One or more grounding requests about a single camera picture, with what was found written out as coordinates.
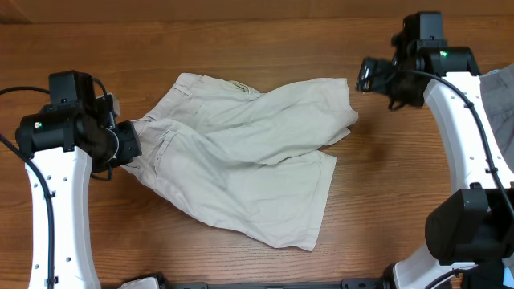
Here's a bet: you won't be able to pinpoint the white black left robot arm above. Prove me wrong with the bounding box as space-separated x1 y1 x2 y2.
16 71 141 288

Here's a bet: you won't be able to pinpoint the grey shorts pile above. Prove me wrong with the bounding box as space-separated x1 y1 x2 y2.
480 64 513 167

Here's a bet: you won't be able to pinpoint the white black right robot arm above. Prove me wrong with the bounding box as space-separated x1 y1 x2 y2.
342 12 513 289

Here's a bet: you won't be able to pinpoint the beige cargo shorts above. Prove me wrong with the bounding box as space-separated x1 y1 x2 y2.
125 73 358 251

